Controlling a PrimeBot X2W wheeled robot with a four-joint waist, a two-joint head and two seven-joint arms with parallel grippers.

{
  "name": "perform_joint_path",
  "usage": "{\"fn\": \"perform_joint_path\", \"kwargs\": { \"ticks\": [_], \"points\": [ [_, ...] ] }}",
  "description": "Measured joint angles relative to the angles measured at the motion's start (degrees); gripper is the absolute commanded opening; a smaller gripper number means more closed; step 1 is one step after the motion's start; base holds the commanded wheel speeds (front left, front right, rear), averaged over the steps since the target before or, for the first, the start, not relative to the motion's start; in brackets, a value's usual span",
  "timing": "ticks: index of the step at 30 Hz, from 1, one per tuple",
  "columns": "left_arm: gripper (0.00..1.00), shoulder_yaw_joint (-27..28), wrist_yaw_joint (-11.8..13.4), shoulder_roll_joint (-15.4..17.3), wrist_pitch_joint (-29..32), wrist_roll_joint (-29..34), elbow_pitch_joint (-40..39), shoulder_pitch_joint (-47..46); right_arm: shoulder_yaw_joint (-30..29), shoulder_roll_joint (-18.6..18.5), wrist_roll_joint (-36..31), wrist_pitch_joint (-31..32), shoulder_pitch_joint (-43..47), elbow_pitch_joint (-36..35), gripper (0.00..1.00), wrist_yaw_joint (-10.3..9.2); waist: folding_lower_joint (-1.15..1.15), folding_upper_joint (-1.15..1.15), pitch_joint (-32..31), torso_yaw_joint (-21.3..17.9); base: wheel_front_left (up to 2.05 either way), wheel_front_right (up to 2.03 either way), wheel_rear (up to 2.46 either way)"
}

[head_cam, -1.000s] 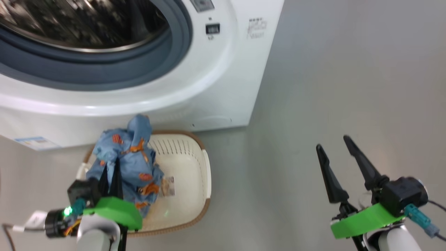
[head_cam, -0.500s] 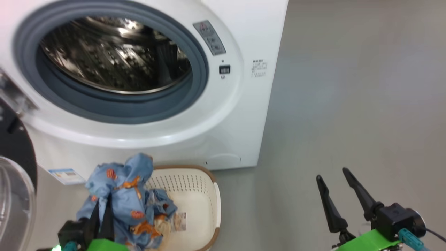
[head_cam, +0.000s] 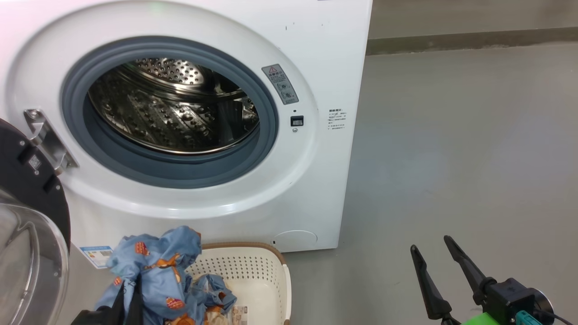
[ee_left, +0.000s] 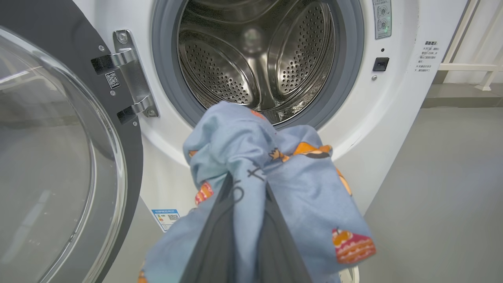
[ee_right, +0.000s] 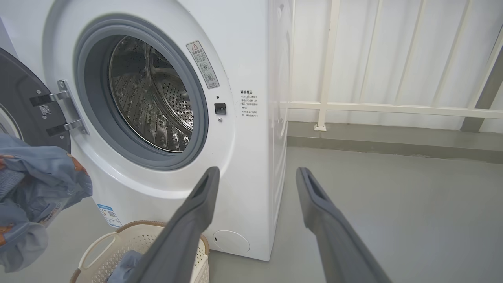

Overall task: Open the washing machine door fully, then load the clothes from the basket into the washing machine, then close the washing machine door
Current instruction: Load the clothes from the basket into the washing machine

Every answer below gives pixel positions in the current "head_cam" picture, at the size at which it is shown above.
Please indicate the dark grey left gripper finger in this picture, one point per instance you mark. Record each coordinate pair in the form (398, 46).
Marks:
(136, 302)
(119, 307)

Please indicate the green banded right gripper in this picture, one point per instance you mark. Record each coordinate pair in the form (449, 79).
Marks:
(481, 319)

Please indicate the blue printed garment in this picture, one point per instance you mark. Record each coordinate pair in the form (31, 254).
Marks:
(153, 266)

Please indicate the beige cloth garment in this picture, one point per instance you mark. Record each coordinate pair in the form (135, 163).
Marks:
(216, 317)

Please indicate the black glass washing machine door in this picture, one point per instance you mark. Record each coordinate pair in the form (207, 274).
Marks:
(27, 180)

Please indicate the basket product label sticker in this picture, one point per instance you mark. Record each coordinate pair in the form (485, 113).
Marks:
(239, 315)

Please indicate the cream perforated laundry basket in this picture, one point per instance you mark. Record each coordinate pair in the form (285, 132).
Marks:
(253, 275)

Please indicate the grey rubber door gasket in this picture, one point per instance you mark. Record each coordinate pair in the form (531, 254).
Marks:
(135, 169)

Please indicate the white washing machine body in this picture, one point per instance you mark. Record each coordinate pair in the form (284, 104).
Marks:
(316, 180)

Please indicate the metal door hinge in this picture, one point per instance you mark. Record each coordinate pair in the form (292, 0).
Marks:
(47, 140)

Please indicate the black door latch socket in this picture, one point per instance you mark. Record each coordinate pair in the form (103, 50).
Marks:
(296, 121)

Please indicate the blue energy label sticker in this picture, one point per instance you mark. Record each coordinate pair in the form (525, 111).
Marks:
(95, 256)

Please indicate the round white filter cover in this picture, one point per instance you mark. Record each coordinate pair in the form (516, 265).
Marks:
(295, 240)

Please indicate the grey warning sticker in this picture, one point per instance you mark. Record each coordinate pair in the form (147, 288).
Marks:
(281, 85)

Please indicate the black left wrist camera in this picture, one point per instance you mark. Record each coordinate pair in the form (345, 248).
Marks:
(92, 317)

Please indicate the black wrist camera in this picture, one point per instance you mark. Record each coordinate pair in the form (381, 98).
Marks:
(92, 317)
(512, 298)

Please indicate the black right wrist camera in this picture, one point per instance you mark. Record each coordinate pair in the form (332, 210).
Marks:
(512, 298)

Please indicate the grey wall skirting board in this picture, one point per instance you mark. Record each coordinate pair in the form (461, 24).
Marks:
(451, 40)

